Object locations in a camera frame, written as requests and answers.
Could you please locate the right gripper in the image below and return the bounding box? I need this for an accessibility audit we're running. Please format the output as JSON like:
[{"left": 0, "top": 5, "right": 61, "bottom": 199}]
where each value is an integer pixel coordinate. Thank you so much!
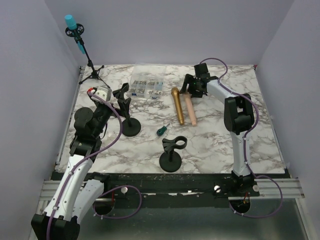
[{"left": 180, "top": 73, "right": 204, "bottom": 99}]

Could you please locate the pink microphone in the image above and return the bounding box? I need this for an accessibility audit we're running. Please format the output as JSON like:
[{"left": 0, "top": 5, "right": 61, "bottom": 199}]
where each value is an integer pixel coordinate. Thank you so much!
[{"left": 183, "top": 92, "right": 197, "bottom": 126}]

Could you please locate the gold microphone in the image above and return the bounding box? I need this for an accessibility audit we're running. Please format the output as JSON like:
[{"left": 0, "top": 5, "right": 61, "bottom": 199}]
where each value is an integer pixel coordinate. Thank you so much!
[{"left": 171, "top": 87, "right": 185, "bottom": 125}]

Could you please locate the black round-base mic stand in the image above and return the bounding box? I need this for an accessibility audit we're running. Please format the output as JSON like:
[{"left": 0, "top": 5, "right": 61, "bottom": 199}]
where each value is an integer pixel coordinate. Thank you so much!
[{"left": 159, "top": 136, "right": 188, "bottom": 173}]

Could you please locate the black tripod mic stand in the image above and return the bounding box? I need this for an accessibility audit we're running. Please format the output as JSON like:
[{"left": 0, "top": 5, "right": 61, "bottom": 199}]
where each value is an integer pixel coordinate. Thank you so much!
[{"left": 65, "top": 22, "right": 111, "bottom": 90}]

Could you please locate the blue microphone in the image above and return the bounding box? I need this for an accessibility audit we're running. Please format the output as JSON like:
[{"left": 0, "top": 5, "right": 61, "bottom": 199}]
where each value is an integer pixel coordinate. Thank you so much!
[{"left": 64, "top": 14, "right": 86, "bottom": 54}]

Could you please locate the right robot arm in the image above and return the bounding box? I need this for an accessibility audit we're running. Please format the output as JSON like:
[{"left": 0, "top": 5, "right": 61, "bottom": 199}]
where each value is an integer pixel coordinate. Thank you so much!
[{"left": 180, "top": 74, "right": 255, "bottom": 178}]

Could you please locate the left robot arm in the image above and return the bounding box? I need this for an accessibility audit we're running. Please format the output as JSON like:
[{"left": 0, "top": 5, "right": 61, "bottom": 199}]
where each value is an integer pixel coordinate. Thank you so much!
[{"left": 31, "top": 83, "right": 131, "bottom": 240}]

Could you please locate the clear screw organizer box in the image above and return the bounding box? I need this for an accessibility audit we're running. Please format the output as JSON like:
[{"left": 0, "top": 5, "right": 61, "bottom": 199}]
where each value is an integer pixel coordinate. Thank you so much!
[{"left": 127, "top": 63, "right": 167, "bottom": 99}]

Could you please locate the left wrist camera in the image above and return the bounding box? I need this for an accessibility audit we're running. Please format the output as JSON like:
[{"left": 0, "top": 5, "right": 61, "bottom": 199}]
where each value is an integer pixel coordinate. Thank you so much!
[{"left": 94, "top": 86, "right": 112, "bottom": 102}]

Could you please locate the green handle screwdriver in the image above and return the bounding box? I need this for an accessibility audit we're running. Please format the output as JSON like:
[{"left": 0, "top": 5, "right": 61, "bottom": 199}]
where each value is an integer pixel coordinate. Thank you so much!
[{"left": 156, "top": 123, "right": 171, "bottom": 137}]

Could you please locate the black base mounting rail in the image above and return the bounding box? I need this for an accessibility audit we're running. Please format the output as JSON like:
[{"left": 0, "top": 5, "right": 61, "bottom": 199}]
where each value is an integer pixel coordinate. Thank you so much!
[{"left": 51, "top": 170, "right": 278, "bottom": 210}]

